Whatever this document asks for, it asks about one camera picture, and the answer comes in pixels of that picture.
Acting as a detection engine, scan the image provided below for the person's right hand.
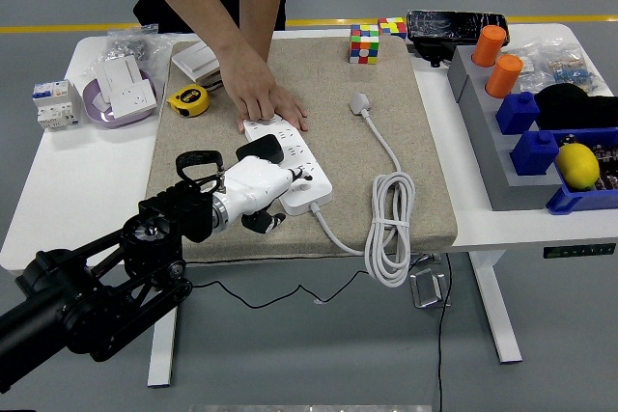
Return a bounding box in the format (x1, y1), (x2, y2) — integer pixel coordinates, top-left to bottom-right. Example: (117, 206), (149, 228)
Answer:
(216, 40), (279, 123)

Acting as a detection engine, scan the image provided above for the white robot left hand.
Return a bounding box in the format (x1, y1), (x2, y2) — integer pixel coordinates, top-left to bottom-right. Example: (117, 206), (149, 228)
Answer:
(212, 154), (315, 234)

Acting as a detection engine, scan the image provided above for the person's left hand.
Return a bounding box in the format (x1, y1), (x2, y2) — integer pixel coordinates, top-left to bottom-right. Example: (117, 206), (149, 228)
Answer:
(236, 83), (309, 133)

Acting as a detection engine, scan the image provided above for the black power adapter plug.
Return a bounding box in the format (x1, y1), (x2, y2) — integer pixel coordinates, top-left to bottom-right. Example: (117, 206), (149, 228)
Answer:
(235, 134), (284, 165)

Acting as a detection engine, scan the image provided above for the white power strip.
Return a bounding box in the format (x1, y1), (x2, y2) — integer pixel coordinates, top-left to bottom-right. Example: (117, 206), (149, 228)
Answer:
(242, 115), (334, 216)

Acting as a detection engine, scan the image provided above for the thin black adapter cord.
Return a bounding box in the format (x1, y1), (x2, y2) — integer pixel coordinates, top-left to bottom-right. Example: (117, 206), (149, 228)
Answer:
(185, 269), (373, 310)

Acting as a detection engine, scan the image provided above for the yellow tape measure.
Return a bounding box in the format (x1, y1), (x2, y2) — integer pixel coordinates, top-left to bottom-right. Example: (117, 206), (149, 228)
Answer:
(166, 82), (223, 118)

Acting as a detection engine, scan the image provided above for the grey-brown mat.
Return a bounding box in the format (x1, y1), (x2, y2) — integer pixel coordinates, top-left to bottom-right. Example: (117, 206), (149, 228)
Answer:
(144, 37), (459, 263)

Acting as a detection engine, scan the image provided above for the large colourful puzzle cube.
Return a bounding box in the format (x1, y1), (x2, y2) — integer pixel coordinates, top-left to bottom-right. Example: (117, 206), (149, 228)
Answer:
(349, 23), (380, 66)

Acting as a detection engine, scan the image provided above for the white socket panel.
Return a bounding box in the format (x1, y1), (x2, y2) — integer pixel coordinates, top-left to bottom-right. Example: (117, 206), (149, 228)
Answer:
(109, 81), (158, 120)

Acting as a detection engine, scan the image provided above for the plastic bag of screws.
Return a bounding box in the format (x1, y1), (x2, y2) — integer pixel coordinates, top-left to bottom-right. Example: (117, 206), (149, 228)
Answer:
(104, 24), (174, 70)

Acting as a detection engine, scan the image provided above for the small colourful puzzle cube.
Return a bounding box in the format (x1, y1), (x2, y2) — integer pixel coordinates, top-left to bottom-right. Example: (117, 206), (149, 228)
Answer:
(377, 16), (408, 41)

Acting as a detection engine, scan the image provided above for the purple bowl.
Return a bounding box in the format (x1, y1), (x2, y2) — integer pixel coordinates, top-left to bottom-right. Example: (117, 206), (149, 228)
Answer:
(81, 69), (159, 129)

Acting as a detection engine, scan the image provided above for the black wrapped device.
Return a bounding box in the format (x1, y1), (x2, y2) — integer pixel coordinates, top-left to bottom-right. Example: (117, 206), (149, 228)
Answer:
(406, 9), (511, 69)

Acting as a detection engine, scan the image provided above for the white circuit breaker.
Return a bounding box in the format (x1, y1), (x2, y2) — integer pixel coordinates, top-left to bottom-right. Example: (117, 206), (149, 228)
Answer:
(32, 79), (82, 132)

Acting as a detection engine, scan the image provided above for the white table leg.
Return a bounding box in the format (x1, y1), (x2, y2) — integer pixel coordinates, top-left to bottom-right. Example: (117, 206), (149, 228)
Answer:
(146, 305), (180, 389)
(468, 251), (523, 365)

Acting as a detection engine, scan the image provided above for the grey block holder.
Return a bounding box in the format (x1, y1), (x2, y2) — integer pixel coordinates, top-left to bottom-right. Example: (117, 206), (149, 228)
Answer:
(446, 44), (564, 213)

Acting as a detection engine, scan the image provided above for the clear acrylic stand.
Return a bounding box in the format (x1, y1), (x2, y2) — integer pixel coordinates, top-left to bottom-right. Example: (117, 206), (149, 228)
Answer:
(408, 252), (453, 310)

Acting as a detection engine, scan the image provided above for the orange cylinder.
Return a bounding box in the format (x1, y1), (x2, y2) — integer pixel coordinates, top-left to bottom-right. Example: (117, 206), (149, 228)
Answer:
(471, 24), (508, 68)
(485, 54), (524, 99)

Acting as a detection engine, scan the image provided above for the blue block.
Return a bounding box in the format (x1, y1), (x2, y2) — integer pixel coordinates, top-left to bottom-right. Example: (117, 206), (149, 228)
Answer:
(510, 129), (560, 178)
(495, 91), (541, 136)

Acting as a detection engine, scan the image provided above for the black cloth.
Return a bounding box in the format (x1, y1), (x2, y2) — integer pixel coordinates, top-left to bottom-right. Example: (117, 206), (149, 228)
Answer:
(533, 83), (618, 132)

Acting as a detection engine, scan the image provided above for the plastic bag of parts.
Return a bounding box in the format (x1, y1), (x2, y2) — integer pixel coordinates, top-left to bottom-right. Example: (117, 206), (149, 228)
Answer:
(506, 39), (603, 96)

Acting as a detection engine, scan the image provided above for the yellow lemon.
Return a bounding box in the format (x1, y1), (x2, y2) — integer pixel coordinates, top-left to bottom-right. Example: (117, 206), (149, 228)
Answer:
(554, 142), (602, 191)

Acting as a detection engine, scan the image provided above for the blue plastic bin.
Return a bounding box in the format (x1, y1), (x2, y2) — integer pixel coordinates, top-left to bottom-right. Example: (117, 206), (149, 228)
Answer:
(546, 127), (618, 216)

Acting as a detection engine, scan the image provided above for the black table control panel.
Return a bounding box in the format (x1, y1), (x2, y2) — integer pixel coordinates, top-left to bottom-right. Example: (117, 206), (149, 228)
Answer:
(542, 242), (617, 260)

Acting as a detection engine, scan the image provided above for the white wall switch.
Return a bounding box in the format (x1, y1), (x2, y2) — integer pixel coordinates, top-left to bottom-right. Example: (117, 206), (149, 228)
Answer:
(171, 40), (223, 84)

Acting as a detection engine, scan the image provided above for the white power strip cable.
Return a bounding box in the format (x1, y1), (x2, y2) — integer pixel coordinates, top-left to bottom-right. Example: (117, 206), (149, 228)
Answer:
(308, 92), (416, 288)

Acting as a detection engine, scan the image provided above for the white switch panel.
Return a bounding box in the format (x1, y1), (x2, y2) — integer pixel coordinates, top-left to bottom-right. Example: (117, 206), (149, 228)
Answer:
(93, 54), (145, 104)

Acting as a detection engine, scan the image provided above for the black hanging cable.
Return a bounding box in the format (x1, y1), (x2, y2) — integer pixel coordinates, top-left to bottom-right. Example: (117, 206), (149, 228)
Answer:
(435, 252), (454, 412)

